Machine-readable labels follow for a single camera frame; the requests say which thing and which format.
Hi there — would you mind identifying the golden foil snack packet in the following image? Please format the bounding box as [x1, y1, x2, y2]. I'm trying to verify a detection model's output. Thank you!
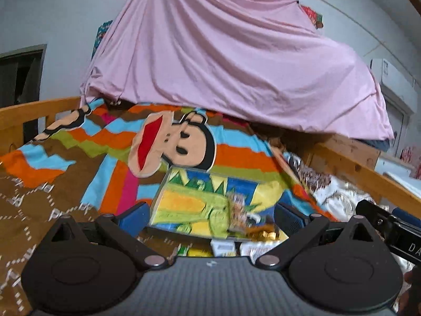
[245, 224, 279, 241]

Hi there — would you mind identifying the clear nut snack packet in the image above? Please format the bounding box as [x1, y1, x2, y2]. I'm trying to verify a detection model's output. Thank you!
[227, 192, 249, 234]

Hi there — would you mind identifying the clear puffed rice packet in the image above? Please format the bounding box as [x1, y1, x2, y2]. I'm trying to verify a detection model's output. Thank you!
[240, 240, 283, 264]

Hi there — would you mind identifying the green white stick packet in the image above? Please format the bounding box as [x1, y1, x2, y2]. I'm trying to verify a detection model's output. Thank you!
[176, 244, 193, 257]

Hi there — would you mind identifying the yellow biscuit packet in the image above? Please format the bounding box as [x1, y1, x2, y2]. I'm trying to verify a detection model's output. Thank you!
[187, 248, 213, 258]

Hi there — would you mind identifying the white floral patterned quilt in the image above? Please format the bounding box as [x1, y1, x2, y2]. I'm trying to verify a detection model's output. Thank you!
[283, 152, 375, 222]

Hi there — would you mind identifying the colourful monkey cartoon blanket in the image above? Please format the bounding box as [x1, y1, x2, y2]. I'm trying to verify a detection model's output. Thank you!
[1, 98, 333, 315]

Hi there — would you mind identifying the colourful picture tray box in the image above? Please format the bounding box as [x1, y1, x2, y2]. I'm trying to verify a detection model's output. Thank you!
[149, 168, 288, 242]

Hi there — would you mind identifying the pink bed sheet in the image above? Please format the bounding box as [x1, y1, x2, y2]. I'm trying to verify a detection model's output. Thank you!
[81, 0, 393, 141]

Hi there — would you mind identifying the wooden bed frame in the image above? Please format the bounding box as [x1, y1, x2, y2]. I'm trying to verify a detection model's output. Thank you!
[1, 96, 420, 217]

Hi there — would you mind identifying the white wall air conditioner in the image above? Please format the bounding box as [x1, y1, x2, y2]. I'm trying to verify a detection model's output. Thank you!
[370, 58, 418, 116]

